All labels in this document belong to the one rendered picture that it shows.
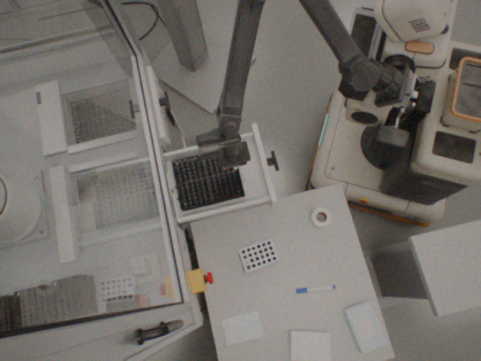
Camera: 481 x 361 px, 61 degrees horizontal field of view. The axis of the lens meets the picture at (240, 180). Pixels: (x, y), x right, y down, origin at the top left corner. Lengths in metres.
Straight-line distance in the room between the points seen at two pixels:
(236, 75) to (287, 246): 0.69
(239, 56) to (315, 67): 1.61
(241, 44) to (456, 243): 1.05
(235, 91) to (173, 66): 1.56
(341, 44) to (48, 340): 0.92
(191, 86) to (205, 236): 1.24
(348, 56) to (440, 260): 0.83
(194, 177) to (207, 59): 1.28
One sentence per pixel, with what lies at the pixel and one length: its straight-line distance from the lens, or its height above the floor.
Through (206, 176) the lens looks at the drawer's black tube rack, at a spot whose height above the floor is 0.90.
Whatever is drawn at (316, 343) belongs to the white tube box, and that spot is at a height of 0.81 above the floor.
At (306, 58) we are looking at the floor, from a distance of 2.65.
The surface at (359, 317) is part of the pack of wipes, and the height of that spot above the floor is 0.80.
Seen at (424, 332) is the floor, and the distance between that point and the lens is 2.41.
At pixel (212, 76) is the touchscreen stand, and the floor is 0.04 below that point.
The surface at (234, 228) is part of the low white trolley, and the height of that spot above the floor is 0.76.
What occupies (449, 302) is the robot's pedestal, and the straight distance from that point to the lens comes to 1.63.
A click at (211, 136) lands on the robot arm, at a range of 1.16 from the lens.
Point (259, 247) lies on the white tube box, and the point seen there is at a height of 0.76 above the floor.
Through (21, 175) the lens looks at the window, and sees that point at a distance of 0.53.
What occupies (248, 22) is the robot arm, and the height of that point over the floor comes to 1.43.
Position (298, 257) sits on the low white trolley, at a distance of 1.50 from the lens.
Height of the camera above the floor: 2.26
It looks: 75 degrees down
